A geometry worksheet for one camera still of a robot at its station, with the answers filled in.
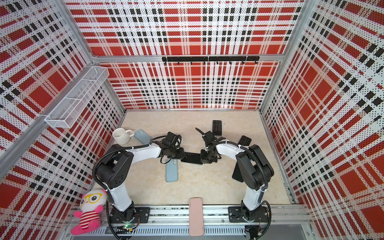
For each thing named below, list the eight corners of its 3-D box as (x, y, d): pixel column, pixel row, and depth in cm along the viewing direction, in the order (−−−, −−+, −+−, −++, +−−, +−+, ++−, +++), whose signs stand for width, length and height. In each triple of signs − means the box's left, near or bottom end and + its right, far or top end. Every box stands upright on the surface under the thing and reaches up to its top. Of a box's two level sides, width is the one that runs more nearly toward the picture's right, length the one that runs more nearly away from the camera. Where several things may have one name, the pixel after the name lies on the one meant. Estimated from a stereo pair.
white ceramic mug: (115, 144, 104) (109, 137, 97) (121, 135, 109) (115, 127, 102) (129, 146, 103) (124, 138, 96) (134, 136, 108) (129, 128, 101)
